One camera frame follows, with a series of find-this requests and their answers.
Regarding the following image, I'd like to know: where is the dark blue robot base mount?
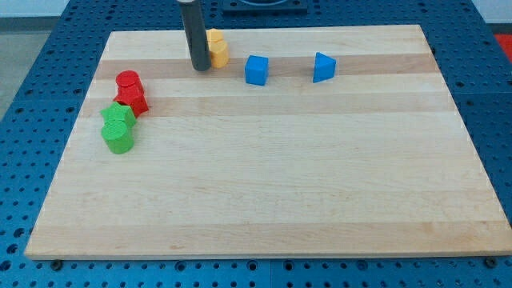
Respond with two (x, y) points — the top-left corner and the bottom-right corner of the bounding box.
(220, 0), (308, 14)

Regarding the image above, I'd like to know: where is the red cylinder block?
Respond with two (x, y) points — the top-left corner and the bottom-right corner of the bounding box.
(115, 70), (144, 93)

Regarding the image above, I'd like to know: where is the red star block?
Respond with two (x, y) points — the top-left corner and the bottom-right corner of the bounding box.
(114, 86), (149, 118)

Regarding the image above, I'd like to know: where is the blue triangular prism block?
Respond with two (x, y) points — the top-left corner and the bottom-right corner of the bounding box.
(312, 52), (337, 83)

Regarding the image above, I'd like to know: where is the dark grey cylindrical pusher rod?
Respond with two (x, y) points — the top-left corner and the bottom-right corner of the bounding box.
(177, 0), (211, 72)

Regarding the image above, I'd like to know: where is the yellow pentagon block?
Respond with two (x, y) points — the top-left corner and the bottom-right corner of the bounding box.
(206, 28), (224, 43)

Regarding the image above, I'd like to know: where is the yellow heart block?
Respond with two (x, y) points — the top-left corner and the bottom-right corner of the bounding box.
(210, 41), (230, 69)

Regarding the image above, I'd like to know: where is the green star block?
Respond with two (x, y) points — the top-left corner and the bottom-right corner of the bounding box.
(100, 102), (136, 128)

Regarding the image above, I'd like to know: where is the blue cube block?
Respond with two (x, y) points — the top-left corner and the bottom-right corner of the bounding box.
(245, 55), (269, 86)

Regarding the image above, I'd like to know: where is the green cylinder block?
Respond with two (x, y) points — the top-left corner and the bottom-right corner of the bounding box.
(101, 120), (134, 154)

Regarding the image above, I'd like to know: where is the light wooden board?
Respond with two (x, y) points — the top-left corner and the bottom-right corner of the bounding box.
(25, 25), (511, 260)

